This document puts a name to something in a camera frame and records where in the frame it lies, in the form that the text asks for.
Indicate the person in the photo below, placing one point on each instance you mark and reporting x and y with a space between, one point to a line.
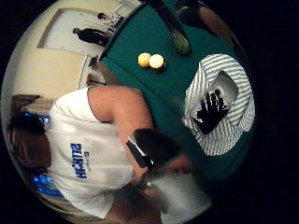
107 18
78 130
93 70
92 35

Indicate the white ball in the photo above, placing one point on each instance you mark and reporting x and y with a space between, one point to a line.
156 61

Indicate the yellow ball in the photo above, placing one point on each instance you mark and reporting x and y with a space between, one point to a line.
144 59

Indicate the shiny square tray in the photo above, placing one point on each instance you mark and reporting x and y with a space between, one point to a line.
229 87

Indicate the green white striped cloth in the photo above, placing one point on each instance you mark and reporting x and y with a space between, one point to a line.
236 81

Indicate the blue lit screen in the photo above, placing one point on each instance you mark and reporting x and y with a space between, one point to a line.
46 186

